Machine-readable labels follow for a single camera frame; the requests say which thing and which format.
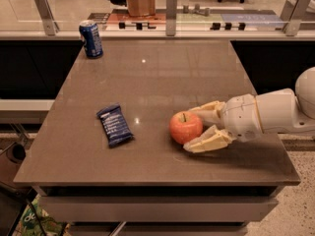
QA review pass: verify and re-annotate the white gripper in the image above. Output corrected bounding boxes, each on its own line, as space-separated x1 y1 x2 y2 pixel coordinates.
183 94 263 153

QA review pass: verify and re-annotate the red apple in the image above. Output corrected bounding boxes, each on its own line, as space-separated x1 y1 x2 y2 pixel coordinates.
169 111 203 145

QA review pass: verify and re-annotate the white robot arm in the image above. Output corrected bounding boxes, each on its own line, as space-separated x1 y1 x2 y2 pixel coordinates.
183 67 315 153

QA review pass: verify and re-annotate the blue pepsi can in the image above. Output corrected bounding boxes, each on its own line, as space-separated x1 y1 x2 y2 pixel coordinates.
79 20 103 58

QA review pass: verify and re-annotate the blue snack bar wrapper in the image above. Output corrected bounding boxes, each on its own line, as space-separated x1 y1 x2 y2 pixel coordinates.
96 103 134 148

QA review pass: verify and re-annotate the grey table drawer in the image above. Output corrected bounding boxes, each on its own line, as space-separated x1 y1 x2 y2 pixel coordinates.
40 197 278 222

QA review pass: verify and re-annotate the green patterned bag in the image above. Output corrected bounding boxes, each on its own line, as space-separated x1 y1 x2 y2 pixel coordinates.
12 196 68 236

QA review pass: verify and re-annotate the right metal railing post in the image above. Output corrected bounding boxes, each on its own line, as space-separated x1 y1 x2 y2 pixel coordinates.
283 0 311 36

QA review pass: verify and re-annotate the left metal railing post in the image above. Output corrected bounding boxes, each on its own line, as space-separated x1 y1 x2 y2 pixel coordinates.
33 0 59 36

